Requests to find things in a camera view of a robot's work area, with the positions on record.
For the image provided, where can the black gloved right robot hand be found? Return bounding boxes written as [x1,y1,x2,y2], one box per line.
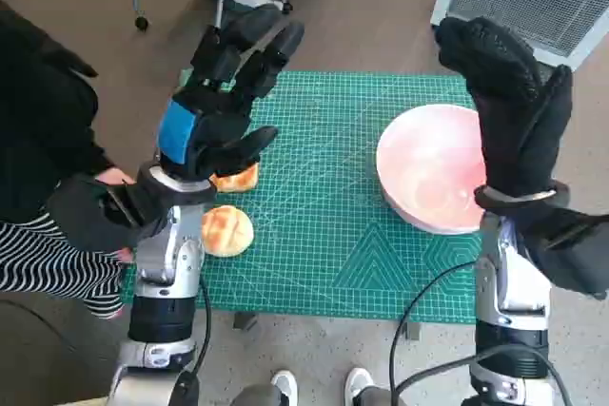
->
[435,15,575,199]

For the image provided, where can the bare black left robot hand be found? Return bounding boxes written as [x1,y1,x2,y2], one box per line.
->
[154,9,305,184]

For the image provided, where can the long twisted bread loaf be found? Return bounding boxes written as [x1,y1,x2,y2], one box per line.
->
[208,161,261,194]

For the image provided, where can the pink bowl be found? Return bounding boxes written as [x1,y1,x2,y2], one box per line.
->
[375,104,490,236]

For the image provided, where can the round bread bun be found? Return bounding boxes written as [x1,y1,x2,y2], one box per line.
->
[201,204,254,258]

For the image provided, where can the green cutting mat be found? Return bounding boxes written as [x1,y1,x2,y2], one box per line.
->
[121,70,482,325]

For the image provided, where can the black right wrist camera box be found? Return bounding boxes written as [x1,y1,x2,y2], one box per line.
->
[518,208,609,301]

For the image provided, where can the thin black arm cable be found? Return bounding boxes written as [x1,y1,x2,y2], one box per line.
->
[388,259,481,406]

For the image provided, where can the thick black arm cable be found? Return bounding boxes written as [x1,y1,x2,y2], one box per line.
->
[394,344,556,406]

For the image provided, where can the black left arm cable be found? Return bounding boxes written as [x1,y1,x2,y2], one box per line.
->
[183,277,213,378]

